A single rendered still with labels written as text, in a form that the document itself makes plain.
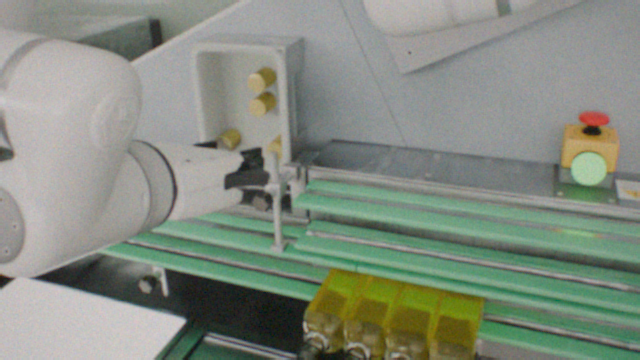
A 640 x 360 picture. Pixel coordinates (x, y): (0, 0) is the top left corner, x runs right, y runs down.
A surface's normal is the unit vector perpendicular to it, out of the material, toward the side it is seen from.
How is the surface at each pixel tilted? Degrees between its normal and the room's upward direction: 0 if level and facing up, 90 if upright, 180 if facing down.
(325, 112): 0
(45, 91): 32
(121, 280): 90
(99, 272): 90
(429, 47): 4
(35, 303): 90
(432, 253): 90
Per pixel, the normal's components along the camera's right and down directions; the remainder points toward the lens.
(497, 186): -0.04, -0.91
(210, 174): 0.87, -0.07
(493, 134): -0.38, 0.40
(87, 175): 0.73, 0.50
